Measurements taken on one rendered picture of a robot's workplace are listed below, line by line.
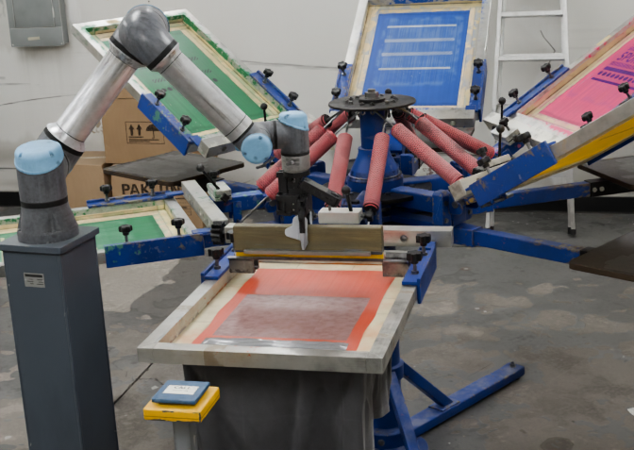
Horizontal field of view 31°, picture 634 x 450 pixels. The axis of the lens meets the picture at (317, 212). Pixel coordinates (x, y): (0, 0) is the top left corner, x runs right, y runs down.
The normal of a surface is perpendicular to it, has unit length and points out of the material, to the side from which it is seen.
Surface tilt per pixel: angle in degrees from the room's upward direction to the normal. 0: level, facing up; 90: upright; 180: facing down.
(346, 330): 0
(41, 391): 90
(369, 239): 91
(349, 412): 95
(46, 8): 90
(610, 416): 0
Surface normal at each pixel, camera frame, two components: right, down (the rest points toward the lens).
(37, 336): -0.34, 0.27
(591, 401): -0.05, -0.96
